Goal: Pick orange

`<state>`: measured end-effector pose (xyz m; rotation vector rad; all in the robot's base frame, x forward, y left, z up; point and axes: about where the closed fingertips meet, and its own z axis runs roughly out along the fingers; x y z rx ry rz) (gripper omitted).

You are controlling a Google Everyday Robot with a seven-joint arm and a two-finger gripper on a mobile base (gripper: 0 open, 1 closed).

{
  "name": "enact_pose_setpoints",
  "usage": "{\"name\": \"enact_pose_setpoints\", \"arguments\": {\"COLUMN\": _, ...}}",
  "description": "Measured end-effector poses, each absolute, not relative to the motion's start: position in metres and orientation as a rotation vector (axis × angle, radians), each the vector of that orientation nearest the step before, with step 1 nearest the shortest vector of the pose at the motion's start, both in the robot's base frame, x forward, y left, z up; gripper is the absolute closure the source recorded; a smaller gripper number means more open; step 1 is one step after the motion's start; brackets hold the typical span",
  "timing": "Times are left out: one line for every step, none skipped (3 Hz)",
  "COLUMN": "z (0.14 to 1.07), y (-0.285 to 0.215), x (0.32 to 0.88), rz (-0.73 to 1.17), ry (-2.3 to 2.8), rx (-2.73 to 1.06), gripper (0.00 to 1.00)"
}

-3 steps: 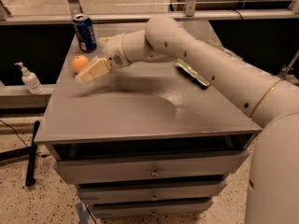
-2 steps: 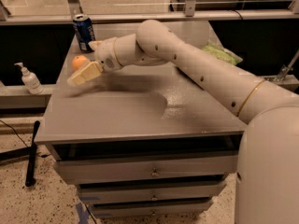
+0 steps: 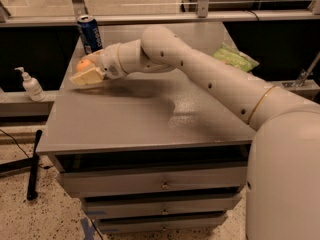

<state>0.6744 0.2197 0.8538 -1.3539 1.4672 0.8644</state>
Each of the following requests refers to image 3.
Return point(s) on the green Kettle chips bag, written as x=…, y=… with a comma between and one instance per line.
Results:
x=235, y=58

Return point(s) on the blue floor tape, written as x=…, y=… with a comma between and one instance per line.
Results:
x=88, y=228

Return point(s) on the white pump dispenser bottle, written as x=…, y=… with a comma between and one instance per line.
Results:
x=31, y=86

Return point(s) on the grey drawer cabinet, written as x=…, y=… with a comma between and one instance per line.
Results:
x=157, y=120

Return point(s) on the middle grey drawer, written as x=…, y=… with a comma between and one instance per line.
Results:
x=163, y=206

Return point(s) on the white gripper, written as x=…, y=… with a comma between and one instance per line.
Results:
x=109, y=63

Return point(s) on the orange fruit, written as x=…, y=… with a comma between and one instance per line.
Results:
x=83, y=64

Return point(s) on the blue Pepsi soda can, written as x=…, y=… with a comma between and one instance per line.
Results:
x=89, y=33

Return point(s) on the top grey drawer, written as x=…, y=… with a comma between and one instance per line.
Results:
x=152, y=180

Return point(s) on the grey drawer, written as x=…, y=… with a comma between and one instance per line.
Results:
x=163, y=206
x=161, y=222
x=152, y=180

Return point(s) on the black stand leg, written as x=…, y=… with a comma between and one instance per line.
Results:
x=30, y=163

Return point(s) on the grey metal railing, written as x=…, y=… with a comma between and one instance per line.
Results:
x=18, y=13

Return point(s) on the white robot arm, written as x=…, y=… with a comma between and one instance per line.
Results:
x=283, y=170

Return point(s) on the bottom grey drawer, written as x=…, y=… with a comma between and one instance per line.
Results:
x=161, y=222

